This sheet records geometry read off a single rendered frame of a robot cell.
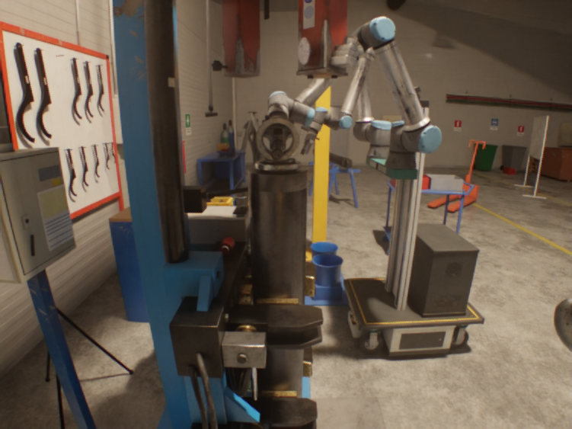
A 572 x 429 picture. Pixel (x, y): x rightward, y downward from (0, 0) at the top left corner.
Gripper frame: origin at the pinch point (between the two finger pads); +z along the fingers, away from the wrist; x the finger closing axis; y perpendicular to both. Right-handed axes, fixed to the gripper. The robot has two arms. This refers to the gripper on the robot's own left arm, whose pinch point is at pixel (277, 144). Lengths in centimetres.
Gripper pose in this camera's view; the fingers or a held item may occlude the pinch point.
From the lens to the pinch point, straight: 127.5
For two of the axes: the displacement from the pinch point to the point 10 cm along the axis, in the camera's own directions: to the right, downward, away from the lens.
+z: 0.1, 7.8, -6.2
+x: 10.0, 0.0, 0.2
